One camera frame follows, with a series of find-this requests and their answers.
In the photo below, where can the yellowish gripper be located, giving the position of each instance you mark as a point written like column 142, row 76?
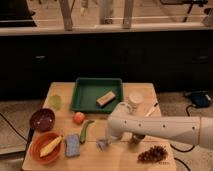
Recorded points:
column 110, row 139

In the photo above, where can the blue grey towel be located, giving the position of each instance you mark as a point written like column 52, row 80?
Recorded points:
column 102, row 143

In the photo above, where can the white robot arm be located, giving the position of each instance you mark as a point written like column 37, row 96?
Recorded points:
column 188, row 130

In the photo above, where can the purple bowl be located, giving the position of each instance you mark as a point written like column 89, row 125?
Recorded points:
column 42, row 120

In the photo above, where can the orange bowl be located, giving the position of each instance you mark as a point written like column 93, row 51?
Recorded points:
column 41, row 141

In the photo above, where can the metal cup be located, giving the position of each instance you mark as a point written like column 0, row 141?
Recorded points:
column 136, row 139

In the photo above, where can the green cucumber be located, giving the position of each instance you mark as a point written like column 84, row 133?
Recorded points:
column 83, row 133

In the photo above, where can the blue sponge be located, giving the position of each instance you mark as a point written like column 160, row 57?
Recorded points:
column 72, row 145

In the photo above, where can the orange tomato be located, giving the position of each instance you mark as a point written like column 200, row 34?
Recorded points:
column 78, row 117

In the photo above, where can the tan wooden block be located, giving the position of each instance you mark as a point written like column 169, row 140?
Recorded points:
column 105, row 99

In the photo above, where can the brown grape bunch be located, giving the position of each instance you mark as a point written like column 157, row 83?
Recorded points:
column 153, row 155

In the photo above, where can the white cup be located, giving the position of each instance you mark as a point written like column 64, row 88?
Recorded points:
column 135, row 99

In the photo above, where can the green plastic tray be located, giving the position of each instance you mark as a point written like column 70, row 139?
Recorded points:
column 88, row 90

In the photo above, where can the yellow corn cob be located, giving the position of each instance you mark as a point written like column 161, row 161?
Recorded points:
column 51, row 146

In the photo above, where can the light green cup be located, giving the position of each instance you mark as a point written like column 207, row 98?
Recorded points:
column 55, row 102

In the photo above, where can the dark blue floor device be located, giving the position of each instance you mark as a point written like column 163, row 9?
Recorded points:
column 199, row 99

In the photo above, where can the white handled spatula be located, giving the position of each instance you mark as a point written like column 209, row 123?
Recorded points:
column 152, row 109

